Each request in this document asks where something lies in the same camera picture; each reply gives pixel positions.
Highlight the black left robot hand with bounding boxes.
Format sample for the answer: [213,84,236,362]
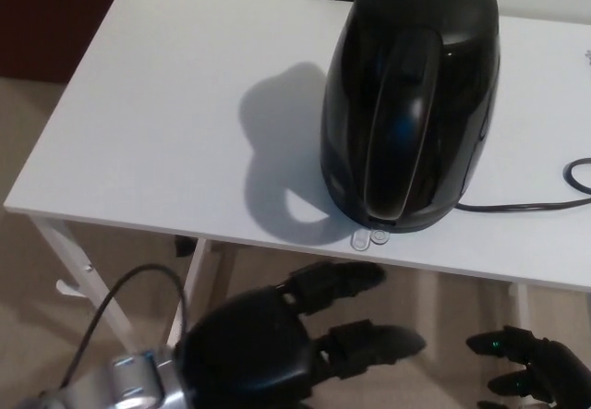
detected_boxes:
[177,261,427,409]

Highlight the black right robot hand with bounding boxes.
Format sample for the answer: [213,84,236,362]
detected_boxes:
[465,325,591,409]

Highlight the small black object under table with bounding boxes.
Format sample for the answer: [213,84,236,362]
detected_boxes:
[174,235,198,259]

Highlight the white hook on table leg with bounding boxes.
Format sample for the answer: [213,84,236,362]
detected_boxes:
[55,280,87,297]

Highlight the white table with metal legs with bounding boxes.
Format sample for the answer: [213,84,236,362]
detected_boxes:
[3,0,591,357]

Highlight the black electric kettle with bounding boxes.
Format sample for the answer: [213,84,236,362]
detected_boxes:
[320,0,503,234]

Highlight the dark red cabinet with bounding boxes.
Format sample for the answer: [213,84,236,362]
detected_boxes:
[0,0,127,85]

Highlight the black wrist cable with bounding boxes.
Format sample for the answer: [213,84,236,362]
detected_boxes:
[59,264,190,390]

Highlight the black kettle power cord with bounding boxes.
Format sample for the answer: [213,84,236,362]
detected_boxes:
[454,158,591,213]

